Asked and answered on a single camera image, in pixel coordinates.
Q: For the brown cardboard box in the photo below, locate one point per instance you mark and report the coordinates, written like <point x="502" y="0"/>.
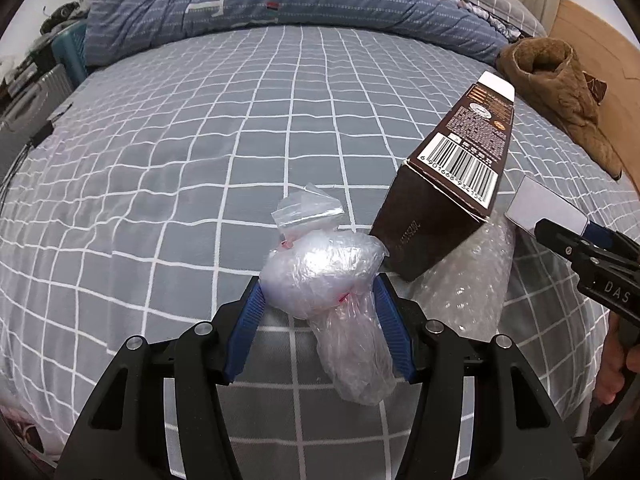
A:
<point x="440" y="200"/>

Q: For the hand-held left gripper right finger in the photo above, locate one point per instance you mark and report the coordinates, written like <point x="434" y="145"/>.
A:
<point x="390" y="325"/>

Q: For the blue plastic crate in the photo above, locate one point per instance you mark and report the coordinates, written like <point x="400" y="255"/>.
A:
<point x="72" y="50"/>

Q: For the brown fleece garment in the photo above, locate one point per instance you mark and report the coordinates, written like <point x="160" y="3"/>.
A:
<point x="560" y="85"/>

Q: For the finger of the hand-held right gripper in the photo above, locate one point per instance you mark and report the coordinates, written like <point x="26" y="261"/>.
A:
<point x="597" y="232"/>
<point x="560" y="237"/>

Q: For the clear plastic bag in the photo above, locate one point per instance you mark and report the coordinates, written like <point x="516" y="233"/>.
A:
<point x="320" y="270"/>

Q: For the grey ribbed suitcase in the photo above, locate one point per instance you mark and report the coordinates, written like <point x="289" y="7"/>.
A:
<point x="35" y="105"/>

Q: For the person's right hand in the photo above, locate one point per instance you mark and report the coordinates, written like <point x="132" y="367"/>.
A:
<point x="610" y="365"/>

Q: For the grey checked bed sheet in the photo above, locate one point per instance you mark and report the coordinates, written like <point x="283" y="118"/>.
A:
<point x="175" y="185"/>

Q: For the clear bubble wrap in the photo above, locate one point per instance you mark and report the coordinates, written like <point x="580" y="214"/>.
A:
<point x="465" y="290"/>

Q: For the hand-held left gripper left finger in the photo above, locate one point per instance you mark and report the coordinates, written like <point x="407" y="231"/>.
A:
<point x="247" y="325"/>

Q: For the wooden headboard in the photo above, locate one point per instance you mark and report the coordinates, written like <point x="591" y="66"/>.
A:
<point x="610" y="50"/>

